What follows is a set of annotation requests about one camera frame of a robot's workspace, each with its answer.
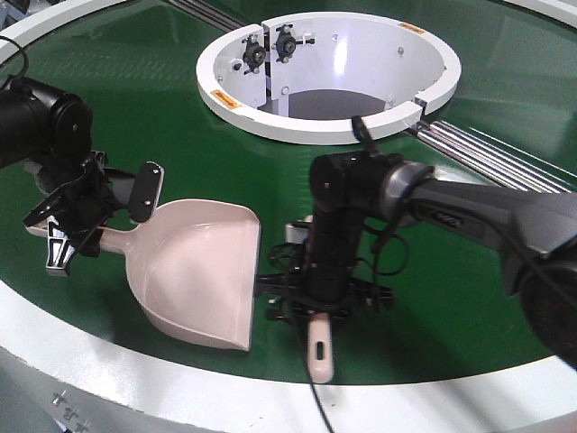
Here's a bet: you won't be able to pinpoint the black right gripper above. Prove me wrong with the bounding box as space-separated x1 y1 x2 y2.
253 263 393 321

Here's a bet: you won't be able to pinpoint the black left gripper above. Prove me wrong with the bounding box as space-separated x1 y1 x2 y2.
23 151 136 276

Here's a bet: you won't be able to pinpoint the pink hand broom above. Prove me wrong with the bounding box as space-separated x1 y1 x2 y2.
307 312 334 383

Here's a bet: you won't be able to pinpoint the black cable large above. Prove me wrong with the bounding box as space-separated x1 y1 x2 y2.
268 243 307 283

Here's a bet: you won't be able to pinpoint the pink plastic dustpan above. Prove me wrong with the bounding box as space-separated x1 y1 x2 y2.
25 198 262 352

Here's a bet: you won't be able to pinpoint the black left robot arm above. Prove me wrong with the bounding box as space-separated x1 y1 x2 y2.
1 76 135 276

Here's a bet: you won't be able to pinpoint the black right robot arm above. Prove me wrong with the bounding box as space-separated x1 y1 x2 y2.
255 151 576 365

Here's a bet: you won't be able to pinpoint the white outer conveyor rim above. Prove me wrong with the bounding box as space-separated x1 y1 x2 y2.
1 1 576 432

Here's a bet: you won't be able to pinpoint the orange warning sticker front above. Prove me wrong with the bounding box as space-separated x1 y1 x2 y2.
211 90 240 109

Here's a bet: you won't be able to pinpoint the orange warning sticker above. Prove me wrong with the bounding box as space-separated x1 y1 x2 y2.
399 23 426 34
211 90 240 109

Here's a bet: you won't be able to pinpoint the steel rollers right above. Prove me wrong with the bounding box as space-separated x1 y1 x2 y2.
408 120 576 193

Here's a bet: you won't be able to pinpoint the steel rollers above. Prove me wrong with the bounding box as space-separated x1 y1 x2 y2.
408 120 576 193
168 0 247 32

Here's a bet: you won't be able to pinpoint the steel rollers top left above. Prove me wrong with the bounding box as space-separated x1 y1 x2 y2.
168 0 247 32

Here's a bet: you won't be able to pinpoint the orange warning sticker back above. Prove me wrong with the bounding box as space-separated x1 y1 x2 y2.
399 23 426 34

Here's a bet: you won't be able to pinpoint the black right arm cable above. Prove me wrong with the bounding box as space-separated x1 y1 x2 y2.
288 270 337 433

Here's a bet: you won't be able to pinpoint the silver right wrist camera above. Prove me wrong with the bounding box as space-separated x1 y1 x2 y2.
285 221 310 244

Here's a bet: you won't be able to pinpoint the white inner conveyor ring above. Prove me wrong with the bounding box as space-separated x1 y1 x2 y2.
196 12 463 146

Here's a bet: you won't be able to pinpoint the black bearing mount left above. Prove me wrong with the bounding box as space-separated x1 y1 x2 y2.
243 34 266 74

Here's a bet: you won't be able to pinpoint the black bearing mount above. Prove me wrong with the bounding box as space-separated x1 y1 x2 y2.
243 34 266 74
274 25 297 63

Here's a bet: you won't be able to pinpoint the black bearing mount right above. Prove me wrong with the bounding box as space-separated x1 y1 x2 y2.
274 25 297 63

